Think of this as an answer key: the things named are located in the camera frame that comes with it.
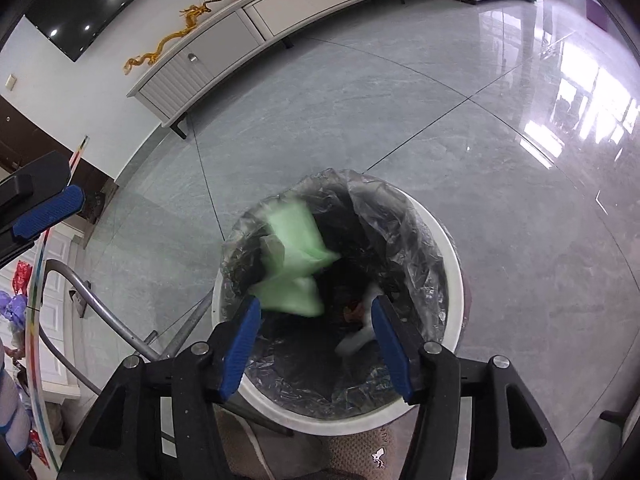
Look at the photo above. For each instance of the red plastic bag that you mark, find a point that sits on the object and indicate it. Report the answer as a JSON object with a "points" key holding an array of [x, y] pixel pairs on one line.
{"points": [[22, 277]]}

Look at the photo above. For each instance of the metal chair frame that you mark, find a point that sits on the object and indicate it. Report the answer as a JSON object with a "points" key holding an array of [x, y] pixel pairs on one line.
{"points": [[100, 305]]}

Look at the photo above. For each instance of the white crumpled packet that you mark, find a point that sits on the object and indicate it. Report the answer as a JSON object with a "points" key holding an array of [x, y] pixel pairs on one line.
{"points": [[357, 340]]}

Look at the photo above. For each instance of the white panelled closet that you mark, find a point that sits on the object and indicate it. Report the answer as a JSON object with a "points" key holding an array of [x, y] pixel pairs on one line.
{"points": [[55, 310]]}

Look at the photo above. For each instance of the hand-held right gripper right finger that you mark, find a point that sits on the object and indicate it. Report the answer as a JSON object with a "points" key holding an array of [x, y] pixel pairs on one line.
{"points": [[392, 350]]}

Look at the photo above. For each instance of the black wall television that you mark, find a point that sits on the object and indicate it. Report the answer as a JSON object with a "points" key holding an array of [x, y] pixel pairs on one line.
{"points": [[75, 10]]}

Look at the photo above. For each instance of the white trash bin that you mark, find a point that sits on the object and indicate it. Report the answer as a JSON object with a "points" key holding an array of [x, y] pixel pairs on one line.
{"points": [[452, 280]]}

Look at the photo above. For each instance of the golden dragon figurine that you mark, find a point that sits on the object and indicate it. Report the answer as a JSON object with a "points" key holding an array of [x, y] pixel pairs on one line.
{"points": [[191, 14]]}

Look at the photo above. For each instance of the purple plastic bag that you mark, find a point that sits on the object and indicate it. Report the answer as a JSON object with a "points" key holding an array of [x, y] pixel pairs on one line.
{"points": [[12, 310]]}

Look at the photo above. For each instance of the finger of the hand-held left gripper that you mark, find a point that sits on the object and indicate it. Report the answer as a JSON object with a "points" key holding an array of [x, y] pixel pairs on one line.
{"points": [[35, 175], [47, 212]]}

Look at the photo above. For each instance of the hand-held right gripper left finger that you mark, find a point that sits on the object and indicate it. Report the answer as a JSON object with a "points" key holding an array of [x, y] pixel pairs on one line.
{"points": [[242, 345]]}

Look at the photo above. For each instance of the dark brown door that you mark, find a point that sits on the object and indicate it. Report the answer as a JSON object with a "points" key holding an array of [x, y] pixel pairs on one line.
{"points": [[30, 135]]}

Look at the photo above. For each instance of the brown slipper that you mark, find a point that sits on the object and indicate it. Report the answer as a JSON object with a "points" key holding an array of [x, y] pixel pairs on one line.
{"points": [[350, 455]]}

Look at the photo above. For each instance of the white TV cabinet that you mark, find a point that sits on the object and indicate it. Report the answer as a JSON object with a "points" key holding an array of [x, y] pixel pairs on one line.
{"points": [[300, 5]]}

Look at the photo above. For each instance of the purple floor mat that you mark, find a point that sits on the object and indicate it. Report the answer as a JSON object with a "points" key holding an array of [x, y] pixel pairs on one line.
{"points": [[597, 17]]}

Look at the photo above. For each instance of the green plastic packet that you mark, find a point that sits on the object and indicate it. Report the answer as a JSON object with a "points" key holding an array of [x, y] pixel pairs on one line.
{"points": [[295, 240]]}

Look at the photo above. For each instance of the white wall switch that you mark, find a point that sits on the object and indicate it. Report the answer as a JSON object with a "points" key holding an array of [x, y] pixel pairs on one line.
{"points": [[10, 82]]}

